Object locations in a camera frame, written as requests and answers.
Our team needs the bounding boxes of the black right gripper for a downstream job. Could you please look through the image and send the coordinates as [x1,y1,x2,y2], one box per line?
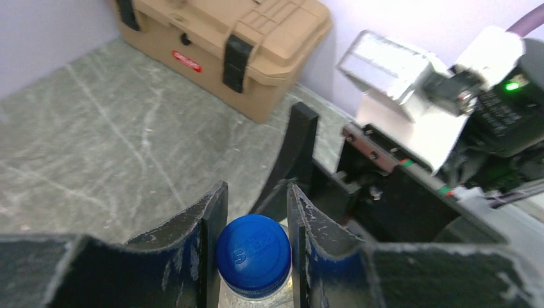
[249,102,505,244]

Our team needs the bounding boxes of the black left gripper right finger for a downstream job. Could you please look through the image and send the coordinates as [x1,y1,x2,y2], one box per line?
[287,184,543,307]

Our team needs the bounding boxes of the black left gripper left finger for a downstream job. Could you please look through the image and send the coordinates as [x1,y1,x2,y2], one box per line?
[1,181,228,307]

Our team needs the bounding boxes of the pepsi label bottle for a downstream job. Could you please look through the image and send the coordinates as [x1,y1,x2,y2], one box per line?
[216,214,293,307]

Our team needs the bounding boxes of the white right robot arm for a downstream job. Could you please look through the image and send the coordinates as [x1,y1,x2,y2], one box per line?
[251,38,543,243]

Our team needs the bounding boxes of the tan plastic toolbox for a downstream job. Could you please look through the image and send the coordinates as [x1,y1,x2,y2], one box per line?
[110,0,332,123]

